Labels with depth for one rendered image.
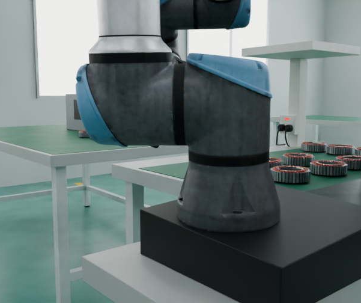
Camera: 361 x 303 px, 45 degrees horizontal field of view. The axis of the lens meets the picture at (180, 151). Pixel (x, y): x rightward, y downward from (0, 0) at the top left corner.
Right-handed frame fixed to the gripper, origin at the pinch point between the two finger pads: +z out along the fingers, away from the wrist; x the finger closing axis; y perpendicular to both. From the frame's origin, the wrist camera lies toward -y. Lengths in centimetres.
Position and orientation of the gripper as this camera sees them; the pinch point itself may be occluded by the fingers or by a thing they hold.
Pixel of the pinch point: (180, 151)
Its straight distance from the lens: 71.9
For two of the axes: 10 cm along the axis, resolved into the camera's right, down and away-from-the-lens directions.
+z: 1.7, 6.4, -7.4
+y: 5.3, -7.0, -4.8
